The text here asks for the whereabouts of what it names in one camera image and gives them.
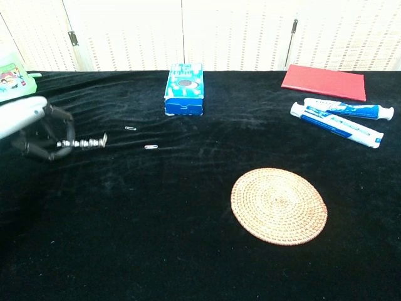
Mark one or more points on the blue patterned cardboard box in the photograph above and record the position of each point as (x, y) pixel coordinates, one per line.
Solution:
(184, 94)

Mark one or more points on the silver magnetic bar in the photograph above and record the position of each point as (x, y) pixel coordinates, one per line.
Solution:
(80, 143)

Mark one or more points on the green cartoon print box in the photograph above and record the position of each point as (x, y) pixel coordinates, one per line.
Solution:
(14, 80)

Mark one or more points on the black velvet tablecloth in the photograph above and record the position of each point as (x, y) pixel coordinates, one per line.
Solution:
(200, 219)

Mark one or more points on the short blue white toothpaste tube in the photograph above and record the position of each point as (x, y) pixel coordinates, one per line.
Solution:
(351, 109)

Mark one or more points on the white perforated folding screen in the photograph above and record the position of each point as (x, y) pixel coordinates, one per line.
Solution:
(219, 34)

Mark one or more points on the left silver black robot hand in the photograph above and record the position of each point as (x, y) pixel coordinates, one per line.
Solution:
(22, 114)

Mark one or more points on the red hardcover book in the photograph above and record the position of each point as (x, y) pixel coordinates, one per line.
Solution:
(326, 83)

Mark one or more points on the long blue white toothpaste tube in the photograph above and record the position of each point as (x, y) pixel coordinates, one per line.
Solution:
(335, 124)

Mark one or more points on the round woven rattan coaster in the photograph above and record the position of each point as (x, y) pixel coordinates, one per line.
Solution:
(279, 205)

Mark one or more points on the dark metal screen hinge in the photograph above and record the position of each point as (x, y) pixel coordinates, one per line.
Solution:
(73, 38)
(294, 26)

